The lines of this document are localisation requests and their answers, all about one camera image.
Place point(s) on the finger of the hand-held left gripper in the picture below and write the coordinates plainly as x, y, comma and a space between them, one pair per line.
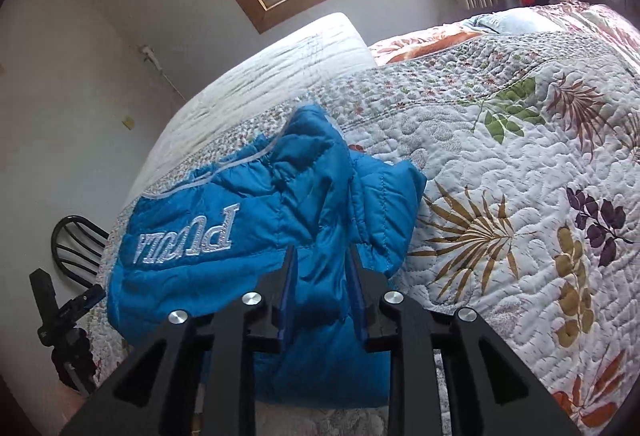
40, 306
87, 300

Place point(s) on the black metal chair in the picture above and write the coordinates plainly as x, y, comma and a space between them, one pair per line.
75, 217

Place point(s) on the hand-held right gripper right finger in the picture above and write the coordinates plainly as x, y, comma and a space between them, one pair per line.
360, 301

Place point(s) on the pink floral bedding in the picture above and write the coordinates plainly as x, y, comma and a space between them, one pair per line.
425, 44

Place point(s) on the light blue pillow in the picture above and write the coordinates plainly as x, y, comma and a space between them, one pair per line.
510, 22

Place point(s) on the white wall-mounted device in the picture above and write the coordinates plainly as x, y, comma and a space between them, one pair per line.
149, 54

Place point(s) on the blue puffer jacket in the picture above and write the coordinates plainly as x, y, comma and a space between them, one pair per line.
300, 196

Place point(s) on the yellowed wall outlet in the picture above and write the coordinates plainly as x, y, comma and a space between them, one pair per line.
128, 122

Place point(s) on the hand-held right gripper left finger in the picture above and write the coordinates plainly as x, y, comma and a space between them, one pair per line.
287, 296

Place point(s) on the floral quilted bed cover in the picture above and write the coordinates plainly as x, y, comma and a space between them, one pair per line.
500, 166

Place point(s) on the white quilted bedspread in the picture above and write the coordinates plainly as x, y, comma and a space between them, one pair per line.
280, 76

